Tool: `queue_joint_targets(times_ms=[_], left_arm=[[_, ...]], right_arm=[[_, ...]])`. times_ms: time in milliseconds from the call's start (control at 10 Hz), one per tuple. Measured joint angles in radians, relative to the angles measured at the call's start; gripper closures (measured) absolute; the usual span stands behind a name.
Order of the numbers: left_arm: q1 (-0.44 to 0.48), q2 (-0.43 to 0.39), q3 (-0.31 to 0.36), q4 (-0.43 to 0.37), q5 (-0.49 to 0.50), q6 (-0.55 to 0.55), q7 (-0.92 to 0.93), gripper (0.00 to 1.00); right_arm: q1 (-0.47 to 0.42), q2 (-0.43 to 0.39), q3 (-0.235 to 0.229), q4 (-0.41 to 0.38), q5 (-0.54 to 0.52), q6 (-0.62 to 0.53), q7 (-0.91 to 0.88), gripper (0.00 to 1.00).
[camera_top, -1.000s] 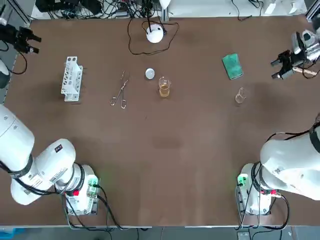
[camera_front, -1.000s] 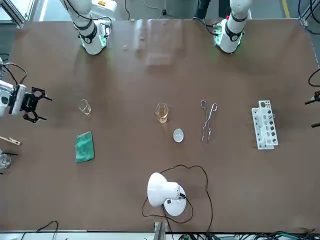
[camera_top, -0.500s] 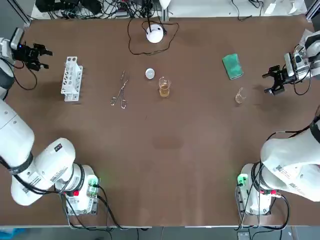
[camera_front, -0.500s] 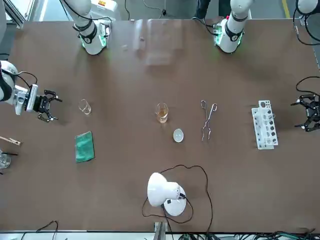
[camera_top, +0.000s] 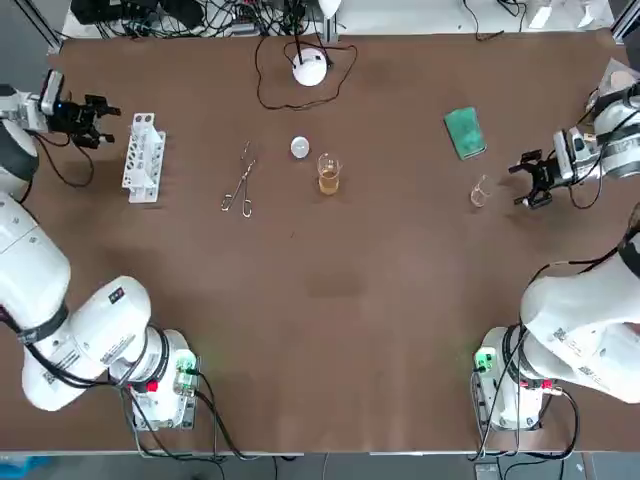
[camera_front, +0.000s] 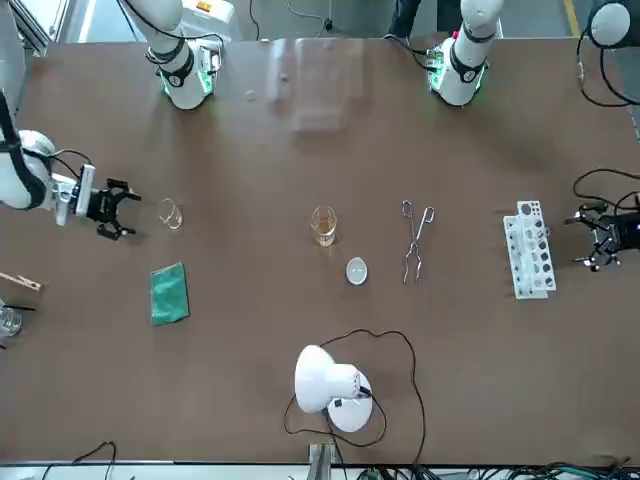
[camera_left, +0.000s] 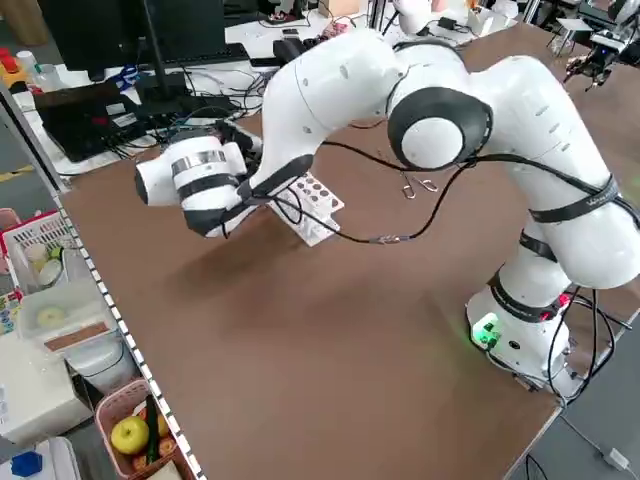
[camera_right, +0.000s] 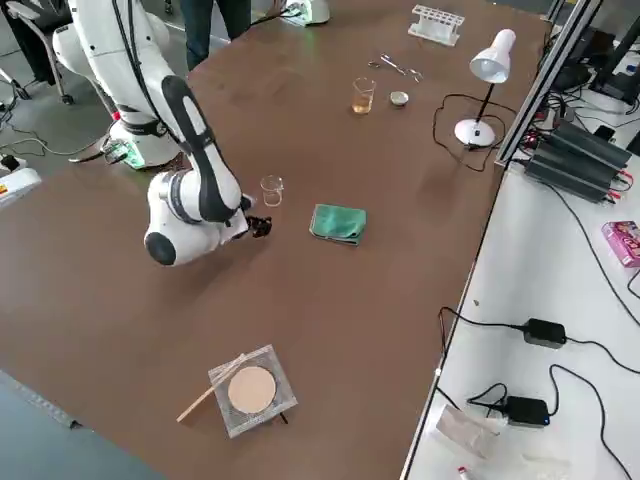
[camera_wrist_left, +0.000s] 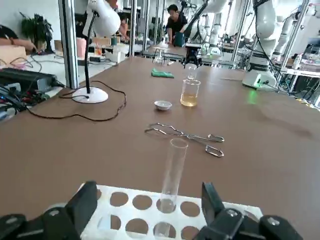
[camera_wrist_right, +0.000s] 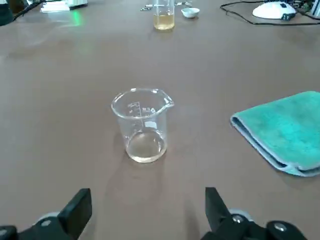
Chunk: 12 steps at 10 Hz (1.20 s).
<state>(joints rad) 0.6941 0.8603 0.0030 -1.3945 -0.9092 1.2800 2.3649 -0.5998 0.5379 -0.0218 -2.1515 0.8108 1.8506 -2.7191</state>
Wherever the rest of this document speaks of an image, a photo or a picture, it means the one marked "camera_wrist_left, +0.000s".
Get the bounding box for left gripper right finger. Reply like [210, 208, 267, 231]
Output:
[197, 181, 305, 240]

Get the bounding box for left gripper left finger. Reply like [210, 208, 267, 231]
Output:
[0, 181, 98, 240]

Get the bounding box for small glass beaker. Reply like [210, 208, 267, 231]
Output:
[185, 64, 198, 81]

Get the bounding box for clear glass test tube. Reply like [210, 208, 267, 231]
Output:
[152, 138, 189, 238]

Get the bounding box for dark teal bucket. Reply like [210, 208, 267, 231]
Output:
[174, 32, 186, 47]

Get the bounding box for green folded cloth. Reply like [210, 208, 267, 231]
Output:
[150, 68, 175, 79]

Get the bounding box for person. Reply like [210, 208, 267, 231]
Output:
[0, 24, 38, 55]
[165, 4, 189, 46]

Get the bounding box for glass beaker yellow liquid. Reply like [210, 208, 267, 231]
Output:
[180, 79, 202, 108]

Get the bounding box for small white ceramic dish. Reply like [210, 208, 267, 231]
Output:
[153, 100, 173, 111]

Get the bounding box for white test tube rack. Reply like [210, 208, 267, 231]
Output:
[51, 183, 265, 240]

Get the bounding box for metal crucible tongs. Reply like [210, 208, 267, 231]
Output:
[144, 122, 225, 158]

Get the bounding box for white desk lamp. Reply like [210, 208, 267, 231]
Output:
[71, 0, 121, 104]

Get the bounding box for black power supply unit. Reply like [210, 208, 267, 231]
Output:
[0, 68, 60, 93]

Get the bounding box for green potted plant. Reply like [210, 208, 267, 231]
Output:
[19, 11, 55, 52]

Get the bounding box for aluminium frame post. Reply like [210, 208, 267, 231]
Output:
[58, 0, 81, 90]

